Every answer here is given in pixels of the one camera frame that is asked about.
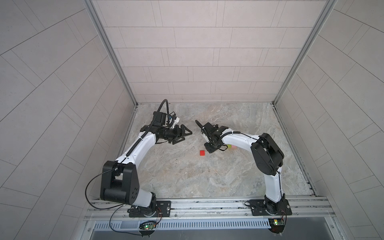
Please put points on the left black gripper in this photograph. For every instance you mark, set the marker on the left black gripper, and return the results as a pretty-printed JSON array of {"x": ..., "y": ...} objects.
[{"x": 175, "y": 135}]

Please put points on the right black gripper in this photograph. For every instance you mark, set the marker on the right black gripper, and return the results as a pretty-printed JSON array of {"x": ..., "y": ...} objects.
[{"x": 208, "y": 149}]

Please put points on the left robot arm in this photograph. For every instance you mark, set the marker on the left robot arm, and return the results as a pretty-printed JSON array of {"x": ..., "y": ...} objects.
[{"x": 120, "y": 182}]

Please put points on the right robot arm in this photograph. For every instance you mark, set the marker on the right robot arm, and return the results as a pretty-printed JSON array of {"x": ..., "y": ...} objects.
[{"x": 268, "y": 158}]

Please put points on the left circuit board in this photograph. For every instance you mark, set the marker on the left circuit board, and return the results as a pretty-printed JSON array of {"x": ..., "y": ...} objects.
[{"x": 148, "y": 226}]

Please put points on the circuit board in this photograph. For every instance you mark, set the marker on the circuit board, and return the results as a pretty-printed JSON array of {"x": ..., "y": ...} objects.
[
  {"x": 277, "y": 223},
  {"x": 148, "y": 226}
]

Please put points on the right circuit board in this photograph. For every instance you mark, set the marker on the right circuit board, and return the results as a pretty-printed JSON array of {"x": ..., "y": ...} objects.
[{"x": 277, "y": 223}]

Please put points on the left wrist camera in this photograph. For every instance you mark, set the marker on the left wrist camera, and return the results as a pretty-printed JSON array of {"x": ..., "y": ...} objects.
[{"x": 165, "y": 120}]

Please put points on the aluminium mounting rail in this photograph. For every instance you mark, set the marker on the aluminium mounting rail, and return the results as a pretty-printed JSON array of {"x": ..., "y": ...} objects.
[{"x": 216, "y": 208}]

